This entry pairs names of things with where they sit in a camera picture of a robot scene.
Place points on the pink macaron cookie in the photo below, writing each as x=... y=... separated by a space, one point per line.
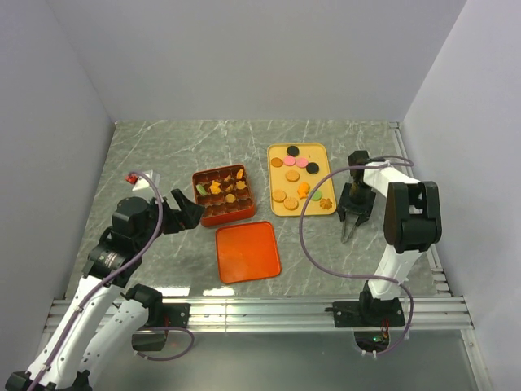
x=289 y=161
x=302 y=163

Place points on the black sandwich cookie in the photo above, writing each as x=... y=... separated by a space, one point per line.
x=293 y=150
x=312 y=168

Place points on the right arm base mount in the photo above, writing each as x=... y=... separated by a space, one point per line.
x=355 y=314

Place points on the metal tongs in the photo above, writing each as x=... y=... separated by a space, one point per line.
x=349 y=227

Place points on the green macaron cookie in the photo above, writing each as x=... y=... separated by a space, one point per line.
x=317 y=196
x=201 y=190

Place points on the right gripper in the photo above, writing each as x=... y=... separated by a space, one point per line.
x=363 y=211

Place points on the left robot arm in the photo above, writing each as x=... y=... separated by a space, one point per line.
x=104 y=314

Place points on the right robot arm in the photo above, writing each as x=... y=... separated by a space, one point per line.
x=411 y=221

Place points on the yellow cookie tray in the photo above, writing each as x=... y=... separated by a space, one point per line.
x=313 y=152

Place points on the orange cookie tin box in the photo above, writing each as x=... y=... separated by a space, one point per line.
x=216 y=210

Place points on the orange tin lid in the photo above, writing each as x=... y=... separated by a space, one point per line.
x=247 y=252

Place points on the round beige biscuit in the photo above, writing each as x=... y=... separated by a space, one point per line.
x=279 y=195
x=291 y=203

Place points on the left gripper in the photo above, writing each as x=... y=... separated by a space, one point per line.
x=188 y=216

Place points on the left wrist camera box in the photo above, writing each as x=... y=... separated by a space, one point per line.
x=140 y=186

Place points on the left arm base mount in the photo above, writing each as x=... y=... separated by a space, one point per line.
x=173 y=317

